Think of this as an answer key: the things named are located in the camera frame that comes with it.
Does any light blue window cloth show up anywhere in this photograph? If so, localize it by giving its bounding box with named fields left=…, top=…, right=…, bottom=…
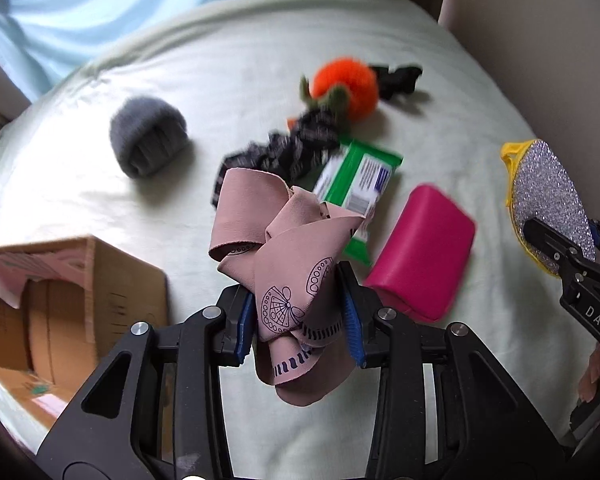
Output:
left=0, top=0, right=215, bottom=102

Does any grey fuzzy sock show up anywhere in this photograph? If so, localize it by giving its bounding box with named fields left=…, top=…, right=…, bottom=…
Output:
left=109, top=96, right=189, bottom=179

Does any pink patterned fabric strip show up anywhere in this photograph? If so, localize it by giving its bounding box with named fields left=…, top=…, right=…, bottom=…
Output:
left=209, top=168, right=363, bottom=406

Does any silver glitter round pad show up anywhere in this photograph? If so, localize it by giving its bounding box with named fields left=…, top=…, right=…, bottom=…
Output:
left=500, top=139, right=596, bottom=276

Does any cardboard box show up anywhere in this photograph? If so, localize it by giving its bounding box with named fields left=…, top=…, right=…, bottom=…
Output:
left=0, top=236, right=168, bottom=428

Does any person's right hand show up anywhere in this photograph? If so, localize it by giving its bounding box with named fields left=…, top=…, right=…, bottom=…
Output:
left=578, top=344, right=600, bottom=402

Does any black patterned fabric scrunchie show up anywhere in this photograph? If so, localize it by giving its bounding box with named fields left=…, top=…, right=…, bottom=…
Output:
left=211, top=106, right=350, bottom=208

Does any pale green bed sheet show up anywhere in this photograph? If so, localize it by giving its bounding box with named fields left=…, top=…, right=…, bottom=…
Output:
left=0, top=0, right=593, bottom=479

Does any orange fluffy plush toy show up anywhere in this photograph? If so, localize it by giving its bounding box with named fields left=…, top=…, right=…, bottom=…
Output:
left=286, top=56, right=425, bottom=131

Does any green wet wipes pack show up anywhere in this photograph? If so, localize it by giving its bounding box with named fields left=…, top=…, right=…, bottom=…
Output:
left=313, top=140, right=403, bottom=266

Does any magenta leather pouch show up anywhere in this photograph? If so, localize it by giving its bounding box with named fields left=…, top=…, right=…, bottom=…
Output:
left=364, top=184, right=477, bottom=323

